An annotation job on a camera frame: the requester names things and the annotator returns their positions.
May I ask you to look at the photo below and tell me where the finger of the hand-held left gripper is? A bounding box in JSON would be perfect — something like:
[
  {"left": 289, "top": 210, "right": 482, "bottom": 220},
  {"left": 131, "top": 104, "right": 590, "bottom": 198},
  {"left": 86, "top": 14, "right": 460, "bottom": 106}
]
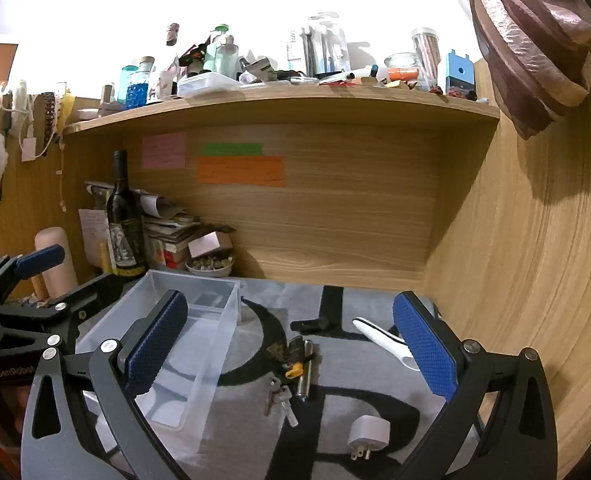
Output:
[
  {"left": 0, "top": 245, "right": 66, "bottom": 311},
  {"left": 0, "top": 272, "right": 126, "bottom": 358}
]

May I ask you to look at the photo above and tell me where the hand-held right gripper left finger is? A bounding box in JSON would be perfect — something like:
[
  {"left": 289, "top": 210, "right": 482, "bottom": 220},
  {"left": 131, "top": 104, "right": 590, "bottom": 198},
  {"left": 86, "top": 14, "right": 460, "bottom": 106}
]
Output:
[{"left": 20, "top": 289, "right": 191, "bottom": 480}]

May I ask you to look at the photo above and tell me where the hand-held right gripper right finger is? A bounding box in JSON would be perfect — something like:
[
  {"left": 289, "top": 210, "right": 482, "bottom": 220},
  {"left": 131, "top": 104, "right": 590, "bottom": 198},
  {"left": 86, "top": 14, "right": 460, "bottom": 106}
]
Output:
[{"left": 393, "top": 290, "right": 559, "bottom": 480}]

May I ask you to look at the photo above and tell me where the white handheld tool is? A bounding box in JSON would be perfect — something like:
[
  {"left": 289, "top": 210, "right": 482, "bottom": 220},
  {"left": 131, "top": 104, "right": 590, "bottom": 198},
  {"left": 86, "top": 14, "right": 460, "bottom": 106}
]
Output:
[{"left": 351, "top": 316, "right": 421, "bottom": 372}]

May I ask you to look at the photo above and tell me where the clear plastic container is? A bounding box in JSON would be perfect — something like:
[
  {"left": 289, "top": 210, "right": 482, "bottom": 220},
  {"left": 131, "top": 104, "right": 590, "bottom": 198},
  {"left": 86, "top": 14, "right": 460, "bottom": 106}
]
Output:
[{"left": 76, "top": 269, "right": 241, "bottom": 431}]

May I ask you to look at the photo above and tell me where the white plug adapter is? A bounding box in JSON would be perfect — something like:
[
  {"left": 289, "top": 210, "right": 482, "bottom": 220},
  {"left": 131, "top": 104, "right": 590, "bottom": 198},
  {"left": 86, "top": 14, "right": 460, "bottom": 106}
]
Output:
[{"left": 348, "top": 414, "right": 392, "bottom": 462}]

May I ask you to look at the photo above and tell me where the silver metal cylinder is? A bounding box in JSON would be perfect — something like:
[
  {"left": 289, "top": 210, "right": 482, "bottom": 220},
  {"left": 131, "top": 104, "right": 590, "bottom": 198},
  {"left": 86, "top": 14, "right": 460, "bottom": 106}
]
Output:
[{"left": 298, "top": 341, "right": 317, "bottom": 402}]

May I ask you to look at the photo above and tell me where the bunch of keys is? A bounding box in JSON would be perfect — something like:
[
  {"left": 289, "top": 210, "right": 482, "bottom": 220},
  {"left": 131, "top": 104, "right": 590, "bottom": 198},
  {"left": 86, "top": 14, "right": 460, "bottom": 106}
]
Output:
[{"left": 263, "top": 376, "right": 299, "bottom": 428}]

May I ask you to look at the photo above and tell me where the dark tool with yellow tip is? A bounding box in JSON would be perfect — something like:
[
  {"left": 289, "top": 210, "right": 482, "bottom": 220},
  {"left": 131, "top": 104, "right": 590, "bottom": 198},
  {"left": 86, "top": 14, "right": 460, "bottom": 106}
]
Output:
[{"left": 268, "top": 337, "right": 309, "bottom": 380}]

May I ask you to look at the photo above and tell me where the beige cylinder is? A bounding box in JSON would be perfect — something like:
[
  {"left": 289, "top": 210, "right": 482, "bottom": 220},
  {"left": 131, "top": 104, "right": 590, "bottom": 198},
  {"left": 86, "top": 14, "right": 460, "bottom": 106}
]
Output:
[{"left": 34, "top": 227, "right": 79, "bottom": 301}]

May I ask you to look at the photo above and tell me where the white paper sheet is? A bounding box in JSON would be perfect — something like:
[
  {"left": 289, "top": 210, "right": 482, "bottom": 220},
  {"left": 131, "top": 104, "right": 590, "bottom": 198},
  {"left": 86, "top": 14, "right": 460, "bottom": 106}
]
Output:
[{"left": 78, "top": 208, "right": 111, "bottom": 268}]

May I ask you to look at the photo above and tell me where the dark wine bottle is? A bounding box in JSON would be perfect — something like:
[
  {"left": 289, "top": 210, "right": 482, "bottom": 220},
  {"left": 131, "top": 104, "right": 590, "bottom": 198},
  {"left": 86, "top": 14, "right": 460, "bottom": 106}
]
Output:
[{"left": 106, "top": 150, "right": 146, "bottom": 278}]

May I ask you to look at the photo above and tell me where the grey mat with black pattern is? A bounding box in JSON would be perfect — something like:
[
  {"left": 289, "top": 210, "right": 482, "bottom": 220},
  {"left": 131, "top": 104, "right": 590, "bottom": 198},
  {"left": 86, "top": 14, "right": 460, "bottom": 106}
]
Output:
[{"left": 76, "top": 275, "right": 481, "bottom": 480}]

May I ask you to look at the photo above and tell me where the bowl of pebbles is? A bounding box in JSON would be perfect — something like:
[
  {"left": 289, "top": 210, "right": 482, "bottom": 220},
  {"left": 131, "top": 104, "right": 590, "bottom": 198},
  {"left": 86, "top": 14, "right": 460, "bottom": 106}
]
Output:
[{"left": 184, "top": 255, "right": 235, "bottom": 278}]

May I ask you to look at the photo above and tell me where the small pink white box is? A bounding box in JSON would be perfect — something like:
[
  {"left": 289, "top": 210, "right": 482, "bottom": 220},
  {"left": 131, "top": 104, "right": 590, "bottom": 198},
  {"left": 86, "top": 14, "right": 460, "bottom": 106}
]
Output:
[{"left": 188, "top": 230, "right": 234, "bottom": 258}]

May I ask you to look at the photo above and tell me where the stack of magazines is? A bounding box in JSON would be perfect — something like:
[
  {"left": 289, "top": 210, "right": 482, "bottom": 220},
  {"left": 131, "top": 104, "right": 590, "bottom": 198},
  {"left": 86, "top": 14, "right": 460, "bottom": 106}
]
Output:
[{"left": 84, "top": 180, "right": 236, "bottom": 271}]

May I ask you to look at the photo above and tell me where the small black cylinder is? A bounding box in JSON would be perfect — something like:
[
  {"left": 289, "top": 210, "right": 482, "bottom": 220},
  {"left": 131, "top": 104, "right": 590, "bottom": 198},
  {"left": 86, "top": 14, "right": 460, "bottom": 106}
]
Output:
[{"left": 290, "top": 317, "right": 329, "bottom": 332}]

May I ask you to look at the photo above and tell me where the yellow hanging item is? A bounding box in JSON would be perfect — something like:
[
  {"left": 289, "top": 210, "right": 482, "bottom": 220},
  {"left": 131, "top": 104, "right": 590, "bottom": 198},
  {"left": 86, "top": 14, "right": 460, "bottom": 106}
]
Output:
[{"left": 56, "top": 89, "right": 75, "bottom": 131}]

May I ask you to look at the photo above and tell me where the pink sticky note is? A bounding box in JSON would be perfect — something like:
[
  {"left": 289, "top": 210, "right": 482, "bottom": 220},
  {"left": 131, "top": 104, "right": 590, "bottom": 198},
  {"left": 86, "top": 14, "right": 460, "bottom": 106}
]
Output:
[{"left": 142, "top": 132, "right": 187, "bottom": 169}]

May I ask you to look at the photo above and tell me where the blue plastic bottle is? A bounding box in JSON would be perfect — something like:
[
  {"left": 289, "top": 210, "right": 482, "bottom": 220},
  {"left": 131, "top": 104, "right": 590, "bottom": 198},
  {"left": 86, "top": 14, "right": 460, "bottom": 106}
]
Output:
[{"left": 117, "top": 65, "right": 139, "bottom": 108}]

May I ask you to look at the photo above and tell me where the orange sticky note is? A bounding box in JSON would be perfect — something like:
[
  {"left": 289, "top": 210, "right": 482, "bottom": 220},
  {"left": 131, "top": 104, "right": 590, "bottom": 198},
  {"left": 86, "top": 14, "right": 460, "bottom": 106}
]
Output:
[{"left": 196, "top": 156, "right": 285, "bottom": 187}]

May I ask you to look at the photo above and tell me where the glass jar with blue beads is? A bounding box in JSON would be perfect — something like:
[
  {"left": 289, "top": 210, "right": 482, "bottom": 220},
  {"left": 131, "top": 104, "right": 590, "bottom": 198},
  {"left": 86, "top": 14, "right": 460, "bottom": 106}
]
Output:
[{"left": 128, "top": 56, "right": 156, "bottom": 106}]

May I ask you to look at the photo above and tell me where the green sticky note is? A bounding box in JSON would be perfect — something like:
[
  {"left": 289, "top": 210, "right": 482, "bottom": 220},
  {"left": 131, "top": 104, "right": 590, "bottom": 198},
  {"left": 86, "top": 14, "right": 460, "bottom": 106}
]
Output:
[{"left": 200, "top": 143, "right": 264, "bottom": 157}]

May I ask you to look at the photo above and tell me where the white rectangular tray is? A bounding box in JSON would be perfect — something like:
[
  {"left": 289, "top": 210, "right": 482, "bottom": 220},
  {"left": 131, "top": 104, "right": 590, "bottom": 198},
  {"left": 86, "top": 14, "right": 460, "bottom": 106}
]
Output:
[{"left": 177, "top": 72, "right": 241, "bottom": 98}]

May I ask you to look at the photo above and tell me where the green capped bottle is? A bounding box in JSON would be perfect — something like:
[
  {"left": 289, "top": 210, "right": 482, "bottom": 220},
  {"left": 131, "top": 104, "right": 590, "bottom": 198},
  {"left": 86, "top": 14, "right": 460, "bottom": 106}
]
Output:
[{"left": 203, "top": 24, "right": 229, "bottom": 73}]

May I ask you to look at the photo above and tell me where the blue box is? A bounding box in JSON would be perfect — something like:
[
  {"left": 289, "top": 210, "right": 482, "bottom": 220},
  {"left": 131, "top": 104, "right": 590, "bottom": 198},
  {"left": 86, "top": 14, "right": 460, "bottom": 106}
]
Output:
[{"left": 445, "top": 49, "right": 476, "bottom": 96}]

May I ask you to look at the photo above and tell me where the wooden shelf board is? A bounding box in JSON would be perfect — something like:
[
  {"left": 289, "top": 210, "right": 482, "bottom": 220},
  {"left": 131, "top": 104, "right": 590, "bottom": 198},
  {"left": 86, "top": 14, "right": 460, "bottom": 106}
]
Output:
[{"left": 63, "top": 82, "right": 501, "bottom": 136}]

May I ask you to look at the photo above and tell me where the clear glass bottle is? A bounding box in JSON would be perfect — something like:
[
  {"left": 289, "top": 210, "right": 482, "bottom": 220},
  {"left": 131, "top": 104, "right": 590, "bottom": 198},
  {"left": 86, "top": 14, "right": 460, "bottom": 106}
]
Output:
[{"left": 216, "top": 35, "right": 240, "bottom": 78}]

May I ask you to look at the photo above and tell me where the round glass jar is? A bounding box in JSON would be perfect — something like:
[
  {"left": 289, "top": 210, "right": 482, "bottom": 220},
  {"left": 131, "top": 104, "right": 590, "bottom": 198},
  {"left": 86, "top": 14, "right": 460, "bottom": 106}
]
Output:
[{"left": 384, "top": 52, "right": 421, "bottom": 88}]

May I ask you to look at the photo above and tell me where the white marker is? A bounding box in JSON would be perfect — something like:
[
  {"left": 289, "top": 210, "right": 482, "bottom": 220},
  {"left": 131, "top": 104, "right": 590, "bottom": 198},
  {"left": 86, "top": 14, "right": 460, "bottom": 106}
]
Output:
[{"left": 320, "top": 65, "right": 379, "bottom": 83}]

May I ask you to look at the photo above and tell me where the tall glass jar with sticks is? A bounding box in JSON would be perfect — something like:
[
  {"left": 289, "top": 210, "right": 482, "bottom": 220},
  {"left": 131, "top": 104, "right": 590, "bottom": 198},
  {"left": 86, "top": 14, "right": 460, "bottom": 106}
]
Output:
[{"left": 411, "top": 27, "right": 443, "bottom": 92}]

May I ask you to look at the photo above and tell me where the clear tool package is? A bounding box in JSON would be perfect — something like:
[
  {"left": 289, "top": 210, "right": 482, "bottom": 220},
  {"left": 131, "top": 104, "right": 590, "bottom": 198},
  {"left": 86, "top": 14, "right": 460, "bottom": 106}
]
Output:
[{"left": 286, "top": 12, "right": 351, "bottom": 78}]

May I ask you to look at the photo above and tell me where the brown hanging bag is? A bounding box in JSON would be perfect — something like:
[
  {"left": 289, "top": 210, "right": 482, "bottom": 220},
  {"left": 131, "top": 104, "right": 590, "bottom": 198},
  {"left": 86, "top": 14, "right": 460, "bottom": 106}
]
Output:
[{"left": 468, "top": 0, "right": 591, "bottom": 141}]

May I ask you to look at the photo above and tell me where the braided strap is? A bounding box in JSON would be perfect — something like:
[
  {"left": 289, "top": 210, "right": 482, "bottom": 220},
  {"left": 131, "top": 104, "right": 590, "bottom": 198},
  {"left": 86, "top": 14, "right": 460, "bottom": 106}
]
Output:
[{"left": 40, "top": 91, "right": 56, "bottom": 156}]

